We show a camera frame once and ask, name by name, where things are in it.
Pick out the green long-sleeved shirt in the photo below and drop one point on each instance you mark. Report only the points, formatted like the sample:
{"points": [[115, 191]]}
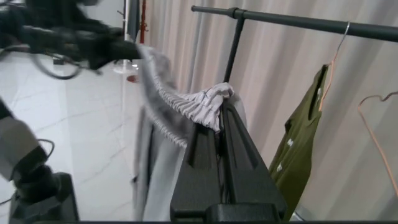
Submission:
{"points": [[295, 146]]}

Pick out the pink clothes hanger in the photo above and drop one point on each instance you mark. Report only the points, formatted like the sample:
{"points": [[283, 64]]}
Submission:
{"points": [[373, 140], [325, 90]]}

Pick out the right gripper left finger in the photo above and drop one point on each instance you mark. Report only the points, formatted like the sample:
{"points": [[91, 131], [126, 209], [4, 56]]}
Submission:
{"points": [[199, 186]]}

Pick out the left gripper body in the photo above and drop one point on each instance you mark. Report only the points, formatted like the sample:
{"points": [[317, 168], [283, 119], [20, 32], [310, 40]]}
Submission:
{"points": [[93, 46]]}

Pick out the black clothes rack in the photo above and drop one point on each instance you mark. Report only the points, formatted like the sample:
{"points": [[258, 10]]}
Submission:
{"points": [[295, 21]]}

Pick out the pale grey shorts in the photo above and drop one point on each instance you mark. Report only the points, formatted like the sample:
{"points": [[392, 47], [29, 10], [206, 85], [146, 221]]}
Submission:
{"points": [[164, 174]]}

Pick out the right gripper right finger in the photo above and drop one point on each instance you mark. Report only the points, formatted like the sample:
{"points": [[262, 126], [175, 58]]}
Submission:
{"points": [[248, 180]]}

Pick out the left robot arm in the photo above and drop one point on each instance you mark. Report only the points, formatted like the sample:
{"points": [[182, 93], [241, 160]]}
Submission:
{"points": [[46, 31]]}

